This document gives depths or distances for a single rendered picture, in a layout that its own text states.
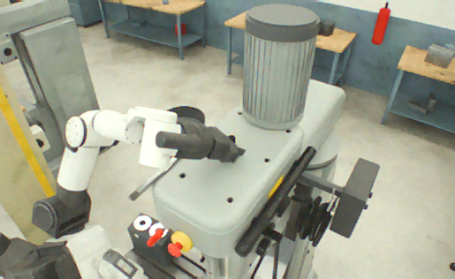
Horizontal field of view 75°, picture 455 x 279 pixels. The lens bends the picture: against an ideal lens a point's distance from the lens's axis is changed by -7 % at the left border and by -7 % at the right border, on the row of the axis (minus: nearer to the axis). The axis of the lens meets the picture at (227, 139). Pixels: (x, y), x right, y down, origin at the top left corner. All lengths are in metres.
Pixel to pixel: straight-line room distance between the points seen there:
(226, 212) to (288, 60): 0.41
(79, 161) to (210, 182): 0.37
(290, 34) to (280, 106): 0.21
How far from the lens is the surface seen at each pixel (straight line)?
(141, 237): 1.67
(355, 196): 1.06
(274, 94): 0.90
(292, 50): 0.84
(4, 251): 1.33
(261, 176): 0.81
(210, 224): 0.73
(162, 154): 0.67
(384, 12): 4.78
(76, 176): 0.95
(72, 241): 1.03
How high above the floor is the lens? 2.47
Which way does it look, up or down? 39 degrees down
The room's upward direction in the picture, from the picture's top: straight up
